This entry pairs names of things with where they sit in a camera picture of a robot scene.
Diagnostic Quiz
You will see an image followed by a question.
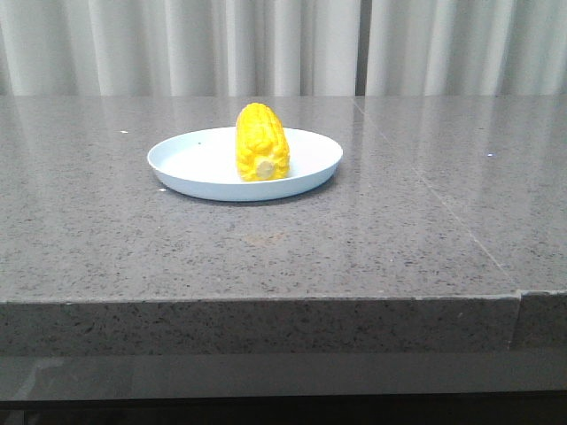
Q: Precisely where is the white pleated curtain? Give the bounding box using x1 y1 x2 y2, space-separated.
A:
1 1 566 96

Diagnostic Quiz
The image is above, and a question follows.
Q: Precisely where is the yellow plastic corn cob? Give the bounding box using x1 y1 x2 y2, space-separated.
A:
236 103 290 182

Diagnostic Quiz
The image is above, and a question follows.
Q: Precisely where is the light blue round plate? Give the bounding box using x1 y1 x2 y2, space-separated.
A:
147 127 343 202

